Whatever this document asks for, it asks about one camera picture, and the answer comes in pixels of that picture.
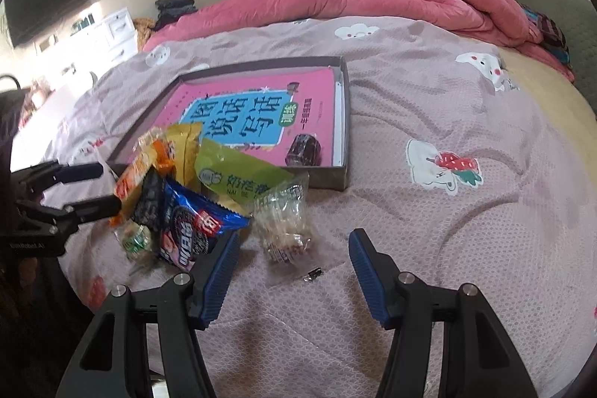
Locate pink book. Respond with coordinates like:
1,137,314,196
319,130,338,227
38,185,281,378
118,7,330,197
148,67,348,168

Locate blue cookie packet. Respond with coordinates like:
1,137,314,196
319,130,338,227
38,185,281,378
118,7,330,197
156,176,253,273

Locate orange snack packet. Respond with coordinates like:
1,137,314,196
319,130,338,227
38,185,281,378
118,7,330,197
112,128,175,228

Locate printed bed sheet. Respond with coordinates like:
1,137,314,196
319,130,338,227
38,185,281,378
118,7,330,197
42,16,597,398

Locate colourful folded clothes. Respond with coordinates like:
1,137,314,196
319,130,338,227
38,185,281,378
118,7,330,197
518,4,572,65

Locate black television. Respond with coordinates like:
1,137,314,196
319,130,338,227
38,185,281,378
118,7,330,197
2,0,96,49

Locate black chocolate bar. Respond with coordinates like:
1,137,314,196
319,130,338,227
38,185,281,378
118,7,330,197
132,169,164,231

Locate dark clothes pile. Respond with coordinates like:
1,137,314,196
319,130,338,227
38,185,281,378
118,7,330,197
154,0,199,30

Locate yellow snack packet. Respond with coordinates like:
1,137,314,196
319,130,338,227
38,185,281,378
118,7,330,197
163,123,203,194

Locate dark brown bag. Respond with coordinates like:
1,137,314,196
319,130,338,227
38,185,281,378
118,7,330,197
0,74,29,175

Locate green snack packet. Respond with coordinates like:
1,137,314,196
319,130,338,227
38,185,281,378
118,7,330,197
193,139,296,217

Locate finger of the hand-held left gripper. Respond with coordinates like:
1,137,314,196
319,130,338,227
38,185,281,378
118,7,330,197
12,162,104,196
16,195,124,235

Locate brown knitted cloth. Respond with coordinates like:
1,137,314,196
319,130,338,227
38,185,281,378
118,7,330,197
133,18,157,51

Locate pink quilt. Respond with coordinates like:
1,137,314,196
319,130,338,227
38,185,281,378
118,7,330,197
142,0,576,82

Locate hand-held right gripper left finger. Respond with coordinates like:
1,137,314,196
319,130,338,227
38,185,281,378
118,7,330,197
56,232,241,398

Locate white drawer cabinet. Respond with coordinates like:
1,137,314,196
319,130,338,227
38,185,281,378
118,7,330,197
70,7,141,58

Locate dark wrapped cake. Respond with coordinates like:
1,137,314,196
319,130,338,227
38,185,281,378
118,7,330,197
285,134,322,168

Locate green and white candy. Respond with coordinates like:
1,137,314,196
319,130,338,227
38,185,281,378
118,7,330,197
114,223,154,259

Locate grey tray box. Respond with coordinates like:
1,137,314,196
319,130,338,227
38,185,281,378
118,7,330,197
108,55,350,190

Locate clear nut candy packet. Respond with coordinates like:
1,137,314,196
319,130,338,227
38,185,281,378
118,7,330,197
252,172,312,263

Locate grey headboard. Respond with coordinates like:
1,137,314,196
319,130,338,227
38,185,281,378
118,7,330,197
504,0,597,100

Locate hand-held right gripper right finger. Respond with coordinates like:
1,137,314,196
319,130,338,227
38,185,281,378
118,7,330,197
347,228,542,398

